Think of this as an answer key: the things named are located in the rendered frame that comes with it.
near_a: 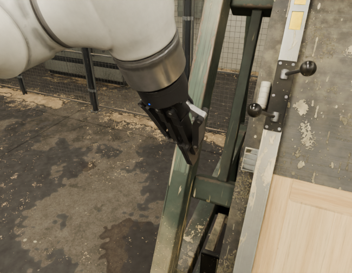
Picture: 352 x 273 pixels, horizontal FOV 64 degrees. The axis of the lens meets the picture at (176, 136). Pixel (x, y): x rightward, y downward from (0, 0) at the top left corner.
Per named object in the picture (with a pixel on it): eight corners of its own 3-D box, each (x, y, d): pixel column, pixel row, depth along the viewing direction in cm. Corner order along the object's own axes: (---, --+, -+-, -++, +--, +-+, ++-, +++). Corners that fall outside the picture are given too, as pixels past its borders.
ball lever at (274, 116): (269, 123, 80) (242, 115, 72) (272, 110, 80) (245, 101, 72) (281, 124, 78) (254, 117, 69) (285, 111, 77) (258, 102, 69)
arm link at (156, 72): (135, 14, 39) (149, 49, 44) (95, 57, 36) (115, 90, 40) (190, 19, 35) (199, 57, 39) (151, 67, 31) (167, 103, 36)
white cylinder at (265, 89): (261, 82, 84) (256, 108, 85) (261, 80, 82) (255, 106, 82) (271, 83, 83) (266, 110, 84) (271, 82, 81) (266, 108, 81)
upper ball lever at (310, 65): (274, 80, 79) (304, 73, 65) (277, 66, 78) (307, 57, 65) (286, 83, 79) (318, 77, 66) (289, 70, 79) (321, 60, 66)
